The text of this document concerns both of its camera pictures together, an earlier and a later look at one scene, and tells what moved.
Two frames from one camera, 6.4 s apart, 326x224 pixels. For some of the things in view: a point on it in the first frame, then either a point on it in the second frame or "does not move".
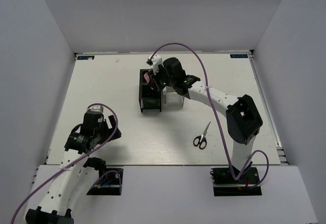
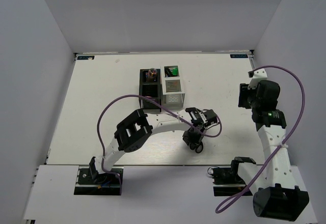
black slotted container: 149,98 does not move
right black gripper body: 160,80 → 246,96
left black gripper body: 104,132 → 190,137
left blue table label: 85,57 does not move
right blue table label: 239,56 does not move
